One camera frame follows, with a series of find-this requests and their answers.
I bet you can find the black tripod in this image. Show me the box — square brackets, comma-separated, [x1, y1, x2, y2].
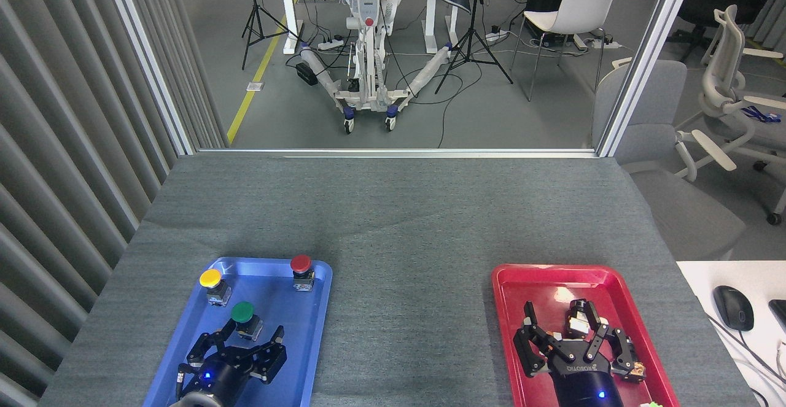
[435, 0, 514, 95]
[241, 0, 302, 70]

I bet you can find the red plastic tray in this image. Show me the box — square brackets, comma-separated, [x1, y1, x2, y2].
[491, 264, 681, 407]

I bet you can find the blue lanyard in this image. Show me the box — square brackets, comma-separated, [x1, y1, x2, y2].
[742, 106, 782, 123]

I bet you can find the black computer mouse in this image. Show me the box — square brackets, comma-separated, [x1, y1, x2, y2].
[712, 285, 755, 332]

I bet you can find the white plastic chair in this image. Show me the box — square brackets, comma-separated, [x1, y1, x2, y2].
[510, 0, 622, 102]

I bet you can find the silver table rail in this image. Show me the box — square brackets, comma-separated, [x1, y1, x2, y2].
[196, 148, 599, 160]

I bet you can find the grey fabric office chair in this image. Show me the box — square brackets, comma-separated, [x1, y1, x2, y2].
[593, 60, 747, 262]

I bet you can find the white ergonomic office chair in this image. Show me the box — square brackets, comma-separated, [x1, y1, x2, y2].
[674, 5, 786, 225]

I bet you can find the blue plastic tray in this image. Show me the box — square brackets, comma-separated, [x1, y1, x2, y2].
[142, 257, 333, 407]

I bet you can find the red push button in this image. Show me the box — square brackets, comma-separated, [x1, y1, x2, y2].
[290, 255, 316, 292]

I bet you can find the white wheeled stand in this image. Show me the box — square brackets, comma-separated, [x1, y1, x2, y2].
[299, 0, 455, 134]

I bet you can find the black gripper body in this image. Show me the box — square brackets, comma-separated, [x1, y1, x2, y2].
[547, 341, 621, 407]
[178, 346, 259, 405]

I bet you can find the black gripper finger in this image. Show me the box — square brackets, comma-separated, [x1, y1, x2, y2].
[583, 300, 636, 376]
[246, 326, 287, 384]
[186, 320, 237, 365]
[513, 301, 569, 378]

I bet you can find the green push button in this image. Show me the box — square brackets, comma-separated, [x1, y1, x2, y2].
[231, 301, 263, 341]

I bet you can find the silver post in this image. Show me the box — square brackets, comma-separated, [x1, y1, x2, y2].
[101, 0, 197, 156]
[596, 0, 701, 157]

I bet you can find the yellow push button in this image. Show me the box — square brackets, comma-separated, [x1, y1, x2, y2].
[199, 268, 232, 307]

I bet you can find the white desk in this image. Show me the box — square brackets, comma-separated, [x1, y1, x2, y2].
[675, 261, 786, 407]

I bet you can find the black selector switch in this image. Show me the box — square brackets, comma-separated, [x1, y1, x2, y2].
[565, 300, 593, 339]

